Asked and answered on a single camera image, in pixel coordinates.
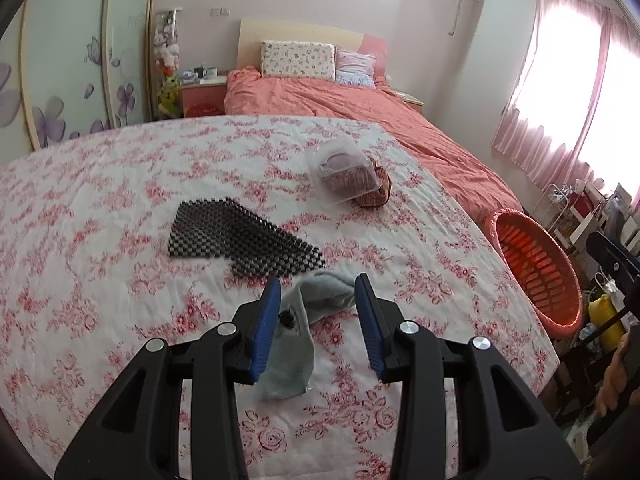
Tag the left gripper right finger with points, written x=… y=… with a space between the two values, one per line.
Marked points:
x=378 y=320

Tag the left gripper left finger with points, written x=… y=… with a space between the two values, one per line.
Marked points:
x=256 y=322

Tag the grey sock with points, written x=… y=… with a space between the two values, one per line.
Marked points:
x=291 y=357

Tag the black mesh mat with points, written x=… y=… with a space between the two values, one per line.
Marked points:
x=255 y=247

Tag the red knit cloth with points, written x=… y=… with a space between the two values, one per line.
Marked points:
x=377 y=198

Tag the clear plastic food box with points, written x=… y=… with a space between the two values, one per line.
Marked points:
x=339 y=171

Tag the red plastic laundry basket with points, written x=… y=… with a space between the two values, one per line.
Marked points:
x=541 y=268

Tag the right bedside table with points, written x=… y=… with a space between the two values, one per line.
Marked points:
x=411 y=101

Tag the yellow bottle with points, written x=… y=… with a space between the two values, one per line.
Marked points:
x=601 y=311

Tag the pink bedside table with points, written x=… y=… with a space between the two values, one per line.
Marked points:
x=204 y=98

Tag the black chair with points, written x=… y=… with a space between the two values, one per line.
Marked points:
x=583 y=365

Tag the pink striped pillow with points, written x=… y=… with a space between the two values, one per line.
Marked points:
x=353 y=68

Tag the floral white pillow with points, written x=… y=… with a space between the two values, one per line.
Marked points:
x=297 y=59

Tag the pink curtain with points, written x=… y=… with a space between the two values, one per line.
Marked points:
x=574 y=112

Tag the stuffed toy column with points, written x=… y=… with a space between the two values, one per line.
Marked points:
x=166 y=65

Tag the glass sliding wardrobe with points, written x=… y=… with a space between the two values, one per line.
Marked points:
x=70 y=68

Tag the white wire shelf rack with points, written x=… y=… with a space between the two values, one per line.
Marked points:
x=572 y=213

